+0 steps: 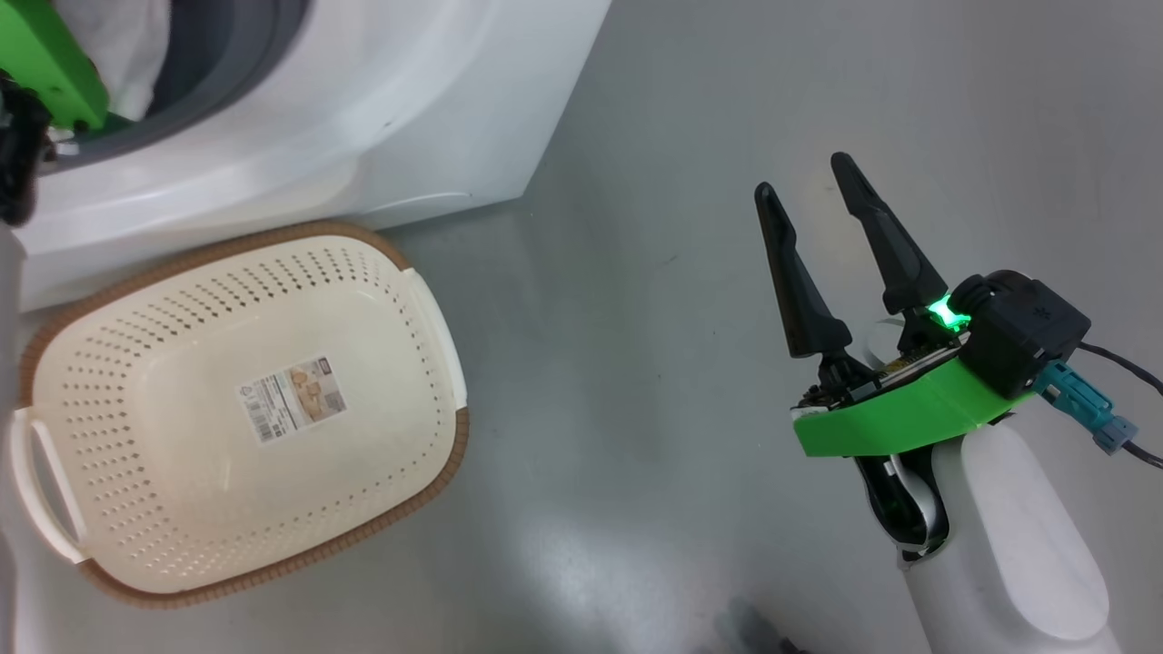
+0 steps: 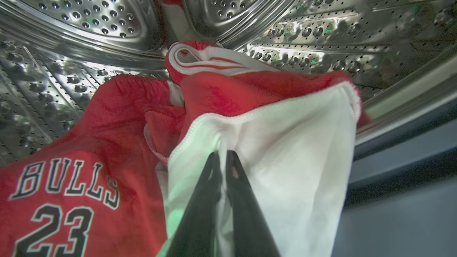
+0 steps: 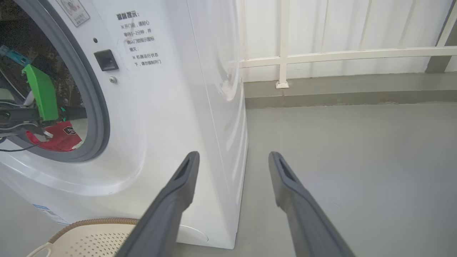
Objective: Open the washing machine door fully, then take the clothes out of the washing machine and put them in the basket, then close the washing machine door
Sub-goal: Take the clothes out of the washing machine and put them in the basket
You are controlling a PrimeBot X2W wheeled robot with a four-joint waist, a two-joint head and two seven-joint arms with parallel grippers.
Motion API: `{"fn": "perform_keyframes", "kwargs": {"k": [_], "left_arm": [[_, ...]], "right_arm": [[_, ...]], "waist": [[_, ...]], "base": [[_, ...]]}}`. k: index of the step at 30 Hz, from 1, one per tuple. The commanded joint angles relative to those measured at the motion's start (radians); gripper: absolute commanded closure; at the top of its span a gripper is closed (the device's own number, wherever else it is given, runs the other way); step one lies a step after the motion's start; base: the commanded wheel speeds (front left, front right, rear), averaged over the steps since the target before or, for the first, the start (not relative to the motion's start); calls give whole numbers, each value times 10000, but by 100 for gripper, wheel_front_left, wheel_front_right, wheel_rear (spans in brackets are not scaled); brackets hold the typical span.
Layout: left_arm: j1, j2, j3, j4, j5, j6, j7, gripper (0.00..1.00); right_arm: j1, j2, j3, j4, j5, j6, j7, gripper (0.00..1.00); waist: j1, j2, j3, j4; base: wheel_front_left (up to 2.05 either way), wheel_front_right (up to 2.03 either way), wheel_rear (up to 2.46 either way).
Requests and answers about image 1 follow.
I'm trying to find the right cable with teal connector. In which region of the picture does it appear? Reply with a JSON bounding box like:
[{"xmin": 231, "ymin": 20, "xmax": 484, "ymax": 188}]
[{"xmin": 1031, "ymin": 343, "xmax": 1163, "ymax": 469}]

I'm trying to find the basket product label sticker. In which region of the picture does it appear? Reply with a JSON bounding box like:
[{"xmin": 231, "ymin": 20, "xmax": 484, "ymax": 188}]
[{"xmin": 237, "ymin": 356, "xmax": 349, "ymax": 445}]

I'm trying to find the grey rubber door seal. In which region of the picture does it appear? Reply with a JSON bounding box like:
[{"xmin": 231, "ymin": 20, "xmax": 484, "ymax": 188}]
[{"xmin": 55, "ymin": 0, "xmax": 314, "ymax": 169}]

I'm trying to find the white cloth garment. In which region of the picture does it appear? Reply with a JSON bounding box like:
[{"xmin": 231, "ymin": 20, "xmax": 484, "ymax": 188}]
[{"xmin": 55, "ymin": 0, "xmax": 174, "ymax": 124}]

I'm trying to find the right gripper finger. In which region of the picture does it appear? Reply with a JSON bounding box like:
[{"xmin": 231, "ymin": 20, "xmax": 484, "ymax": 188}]
[
  {"xmin": 754, "ymin": 182, "xmax": 854, "ymax": 361},
  {"xmin": 830, "ymin": 152, "xmax": 951, "ymax": 317}
]

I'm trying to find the white front-load washing machine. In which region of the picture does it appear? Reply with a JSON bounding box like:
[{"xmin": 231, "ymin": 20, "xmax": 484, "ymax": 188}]
[{"xmin": 0, "ymin": 0, "xmax": 612, "ymax": 314}]

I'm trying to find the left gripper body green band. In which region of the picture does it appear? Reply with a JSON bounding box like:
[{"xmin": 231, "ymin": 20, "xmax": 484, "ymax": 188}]
[{"xmin": 0, "ymin": 0, "xmax": 112, "ymax": 228}]

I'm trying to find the cream perforated laundry basket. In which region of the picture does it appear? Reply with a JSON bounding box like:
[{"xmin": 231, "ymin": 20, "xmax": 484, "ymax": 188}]
[{"xmin": 9, "ymin": 221, "xmax": 471, "ymax": 609}]

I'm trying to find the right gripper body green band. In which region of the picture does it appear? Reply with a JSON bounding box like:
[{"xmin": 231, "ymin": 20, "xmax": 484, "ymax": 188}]
[{"xmin": 791, "ymin": 298, "xmax": 1038, "ymax": 459}]

